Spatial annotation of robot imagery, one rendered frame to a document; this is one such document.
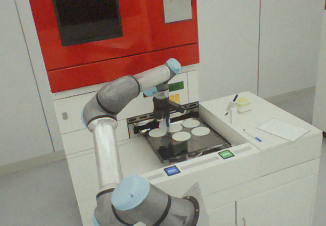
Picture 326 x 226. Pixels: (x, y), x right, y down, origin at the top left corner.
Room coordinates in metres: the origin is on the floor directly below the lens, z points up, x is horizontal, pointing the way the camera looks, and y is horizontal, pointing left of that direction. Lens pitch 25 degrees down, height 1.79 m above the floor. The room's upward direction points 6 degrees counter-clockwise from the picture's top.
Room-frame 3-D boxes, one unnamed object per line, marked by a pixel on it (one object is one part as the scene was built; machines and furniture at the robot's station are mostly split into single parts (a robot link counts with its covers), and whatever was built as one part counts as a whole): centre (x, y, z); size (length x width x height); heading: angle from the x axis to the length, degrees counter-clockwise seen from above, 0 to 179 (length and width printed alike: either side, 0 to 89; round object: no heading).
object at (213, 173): (1.25, -0.14, 0.89); 0.55 x 0.09 x 0.14; 109
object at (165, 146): (1.61, -0.09, 0.90); 0.34 x 0.34 x 0.01; 19
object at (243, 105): (1.71, -0.44, 1.00); 0.07 x 0.07 x 0.07; 21
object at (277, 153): (1.64, -0.49, 0.89); 0.62 x 0.35 x 0.14; 19
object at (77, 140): (1.76, 0.16, 1.02); 0.82 x 0.03 x 0.40; 109
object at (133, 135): (1.81, -0.01, 0.89); 0.44 x 0.02 x 0.10; 109
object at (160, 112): (1.67, 0.00, 1.05); 0.09 x 0.08 x 0.12; 82
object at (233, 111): (1.59, -0.36, 1.03); 0.06 x 0.04 x 0.13; 19
